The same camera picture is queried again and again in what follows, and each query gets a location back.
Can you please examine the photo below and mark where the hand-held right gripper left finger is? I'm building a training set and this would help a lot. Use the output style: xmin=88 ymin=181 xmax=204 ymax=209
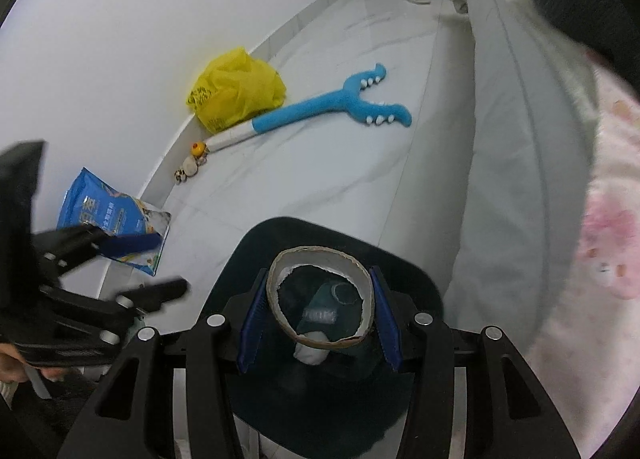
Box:
xmin=57 ymin=266 xmax=271 ymax=459

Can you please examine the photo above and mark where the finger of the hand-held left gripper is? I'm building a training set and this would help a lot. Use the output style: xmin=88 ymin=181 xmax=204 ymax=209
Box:
xmin=32 ymin=224 xmax=163 ymax=281
xmin=116 ymin=279 xmax=188 ymax=313

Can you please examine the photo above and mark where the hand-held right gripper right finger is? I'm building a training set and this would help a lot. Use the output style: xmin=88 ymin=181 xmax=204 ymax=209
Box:
xmin=369 ymin=266 xmax=583 ymax=459

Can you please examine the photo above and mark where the large cardboard tape ring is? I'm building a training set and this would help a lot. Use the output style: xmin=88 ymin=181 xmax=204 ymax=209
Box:
xmin=266 ymin=246 xmax=376 ymax=351

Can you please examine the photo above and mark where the small cardboard tape ring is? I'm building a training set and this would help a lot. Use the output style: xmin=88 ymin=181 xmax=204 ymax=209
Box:
xmin=330 ymin=281 xmax=363 ymax=307

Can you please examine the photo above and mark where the white tissue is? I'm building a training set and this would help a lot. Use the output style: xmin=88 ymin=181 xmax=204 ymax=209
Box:
xmin=294 ymin=330 xmax=331 ymax=366

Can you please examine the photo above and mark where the blue and white packet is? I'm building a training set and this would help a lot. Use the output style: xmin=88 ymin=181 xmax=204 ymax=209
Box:
xmin=300 ymin=306 xmax=338 ymax=327

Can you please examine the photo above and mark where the dark blue waste bin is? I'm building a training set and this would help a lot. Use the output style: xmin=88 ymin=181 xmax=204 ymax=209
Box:
xmin=200 ymin=216 xmax=446 ymax=459

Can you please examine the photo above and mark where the person's left hand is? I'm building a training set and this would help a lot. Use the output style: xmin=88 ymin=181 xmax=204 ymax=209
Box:
xmin=0 ymin=343 xmax=68 ymax=385

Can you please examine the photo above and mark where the blue printed bag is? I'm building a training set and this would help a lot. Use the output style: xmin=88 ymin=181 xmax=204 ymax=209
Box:
xmin=56 ymin=167 xmax=172 ymax=277

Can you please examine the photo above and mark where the small spotted toy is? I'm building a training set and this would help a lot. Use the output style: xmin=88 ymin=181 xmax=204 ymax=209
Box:
xmin=173 ymin=156 xmax=201 ymax=184

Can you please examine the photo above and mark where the yellow plastic bag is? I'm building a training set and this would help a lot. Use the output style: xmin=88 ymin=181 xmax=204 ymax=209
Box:
xmin=186 ymin=47 xmax=287 ymax=134

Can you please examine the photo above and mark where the pink printed blanket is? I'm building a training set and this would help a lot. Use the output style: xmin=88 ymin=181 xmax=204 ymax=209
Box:
xmin=520 ymin=14 xmax=640 ymax=457

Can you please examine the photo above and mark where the blue forked plush toy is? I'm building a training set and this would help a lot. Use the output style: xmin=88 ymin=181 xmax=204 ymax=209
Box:
xmin=202 ymin=63 xmax=413 ymax=154

